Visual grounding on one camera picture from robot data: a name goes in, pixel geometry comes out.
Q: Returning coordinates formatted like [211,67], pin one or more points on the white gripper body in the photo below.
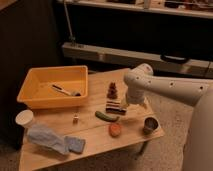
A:
[135,99]

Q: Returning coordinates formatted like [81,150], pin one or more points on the yellow plastic bin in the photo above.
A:
[37,92]

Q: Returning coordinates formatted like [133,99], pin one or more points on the orange carrot toy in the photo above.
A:
[114,129]

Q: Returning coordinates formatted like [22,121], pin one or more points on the black handle on shelf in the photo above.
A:
[174,59]

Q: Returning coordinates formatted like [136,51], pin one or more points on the green cucumber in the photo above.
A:
[105,117]

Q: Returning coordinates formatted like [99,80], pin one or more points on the striped layered cake block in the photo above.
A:
[114,108]

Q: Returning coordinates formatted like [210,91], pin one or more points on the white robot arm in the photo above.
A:
[198,151]

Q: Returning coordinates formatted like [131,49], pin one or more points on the grey metal shelf beam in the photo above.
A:
[131,58]

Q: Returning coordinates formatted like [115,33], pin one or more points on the white paper cup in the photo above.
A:
[25,118]

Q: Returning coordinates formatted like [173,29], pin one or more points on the light blue cloth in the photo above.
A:
[44,136]

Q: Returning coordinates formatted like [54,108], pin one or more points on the metal clamp pole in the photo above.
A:
[71,36]

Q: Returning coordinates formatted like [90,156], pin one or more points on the metal cup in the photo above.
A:
[150,124]

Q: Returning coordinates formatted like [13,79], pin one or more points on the blue sponge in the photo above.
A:
[75,145]

